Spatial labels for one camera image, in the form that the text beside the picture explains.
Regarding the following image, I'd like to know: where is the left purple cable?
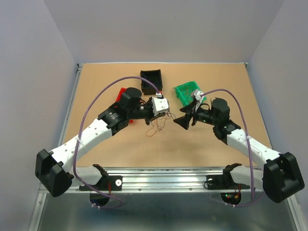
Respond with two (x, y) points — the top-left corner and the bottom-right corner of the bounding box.
(73, 76), (162, 210)

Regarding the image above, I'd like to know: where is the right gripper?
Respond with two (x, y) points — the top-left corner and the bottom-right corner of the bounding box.
(172, 101), (218, 130)

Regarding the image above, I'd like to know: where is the thin wire bundle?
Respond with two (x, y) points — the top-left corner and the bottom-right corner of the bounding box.
(145, 110), (175, 138)

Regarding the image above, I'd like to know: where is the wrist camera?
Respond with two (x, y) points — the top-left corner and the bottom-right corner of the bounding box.
(151, 93), (170, 116)
(191, 89), (205, 111)

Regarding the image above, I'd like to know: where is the green plastic bin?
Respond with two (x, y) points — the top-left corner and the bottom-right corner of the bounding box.
(173, 81), (201, 107)

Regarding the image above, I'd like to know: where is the red plastic bin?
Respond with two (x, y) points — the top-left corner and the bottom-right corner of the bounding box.
(115, 87), (141, 117)

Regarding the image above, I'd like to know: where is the aluminium front rail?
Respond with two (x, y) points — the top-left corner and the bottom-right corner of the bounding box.
(39, 167), (298, 193)

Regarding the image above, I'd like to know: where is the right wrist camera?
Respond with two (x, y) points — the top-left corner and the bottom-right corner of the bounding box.
(191, 89), (205, 111)

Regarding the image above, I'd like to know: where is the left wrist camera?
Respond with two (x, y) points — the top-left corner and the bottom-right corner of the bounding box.
(151, 93), (170, 116)

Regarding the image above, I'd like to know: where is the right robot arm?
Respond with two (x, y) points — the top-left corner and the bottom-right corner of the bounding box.
(174, 98), (305, 203)

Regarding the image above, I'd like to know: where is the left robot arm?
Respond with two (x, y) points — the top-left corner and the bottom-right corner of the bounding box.
(35, 88), (169, 197)

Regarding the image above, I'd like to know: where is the black plastic bin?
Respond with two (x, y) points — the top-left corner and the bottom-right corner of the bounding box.
(140, 69), (163, 95)

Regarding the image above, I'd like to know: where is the aluminium rail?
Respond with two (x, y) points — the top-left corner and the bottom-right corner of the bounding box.
(28, 64), (83, 231)
(39, 167), (298, 193)

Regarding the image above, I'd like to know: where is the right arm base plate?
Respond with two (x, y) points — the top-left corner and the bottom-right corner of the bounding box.
(204, 174), (250, 190)

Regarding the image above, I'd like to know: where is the aluminium left side rail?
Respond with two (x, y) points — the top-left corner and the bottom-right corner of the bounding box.
(28, 64), (83, 231)

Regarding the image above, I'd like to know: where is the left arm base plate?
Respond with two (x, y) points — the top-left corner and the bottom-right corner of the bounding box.
(85, 175), (123, 191)

